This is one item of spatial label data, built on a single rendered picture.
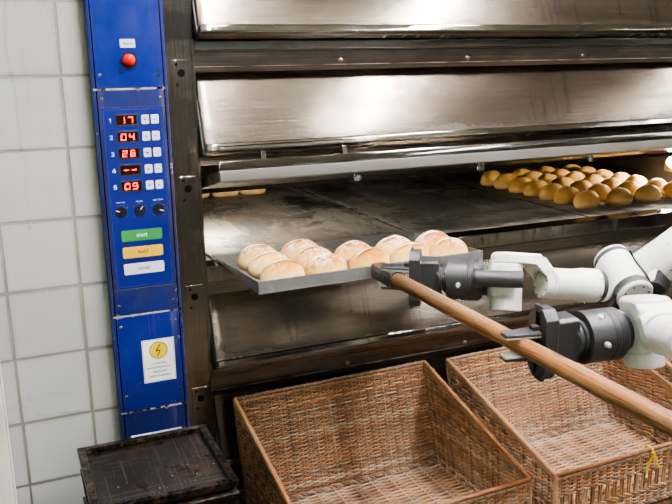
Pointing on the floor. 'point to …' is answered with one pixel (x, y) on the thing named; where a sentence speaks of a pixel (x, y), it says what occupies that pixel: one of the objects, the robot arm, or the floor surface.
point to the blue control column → (151, 394)
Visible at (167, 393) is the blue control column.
